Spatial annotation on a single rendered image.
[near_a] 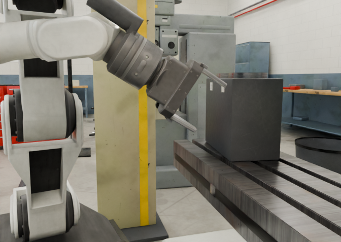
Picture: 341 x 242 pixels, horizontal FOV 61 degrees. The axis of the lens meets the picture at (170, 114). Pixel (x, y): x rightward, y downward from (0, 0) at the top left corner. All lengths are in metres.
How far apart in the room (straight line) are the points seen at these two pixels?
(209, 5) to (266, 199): 9.95
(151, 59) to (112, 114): 1.53
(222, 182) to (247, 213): 0.10
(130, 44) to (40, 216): 0.64
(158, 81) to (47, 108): 0.37
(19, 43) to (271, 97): 0.51
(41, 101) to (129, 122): 1.29
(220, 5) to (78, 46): 10.07
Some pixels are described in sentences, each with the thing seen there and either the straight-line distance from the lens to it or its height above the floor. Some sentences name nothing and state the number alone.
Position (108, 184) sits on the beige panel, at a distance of 2.14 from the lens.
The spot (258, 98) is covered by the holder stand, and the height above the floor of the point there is 1.07.
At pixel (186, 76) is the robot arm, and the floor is 1.12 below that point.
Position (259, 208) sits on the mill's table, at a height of 0.92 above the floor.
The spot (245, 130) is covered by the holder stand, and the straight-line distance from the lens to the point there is 0.67.
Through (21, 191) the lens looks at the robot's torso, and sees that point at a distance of 1.14.
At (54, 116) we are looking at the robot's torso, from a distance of 0.81.
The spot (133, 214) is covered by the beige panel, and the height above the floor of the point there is 0.13.
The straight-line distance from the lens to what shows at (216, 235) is 0.55.
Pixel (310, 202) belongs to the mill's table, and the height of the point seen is 0.93.
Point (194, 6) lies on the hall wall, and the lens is 10.14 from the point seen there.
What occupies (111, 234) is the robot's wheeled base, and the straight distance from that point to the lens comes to 1.12.
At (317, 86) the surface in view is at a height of 0.95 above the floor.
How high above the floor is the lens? 1.11
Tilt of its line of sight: 7 degrees down
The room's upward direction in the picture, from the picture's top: straight up
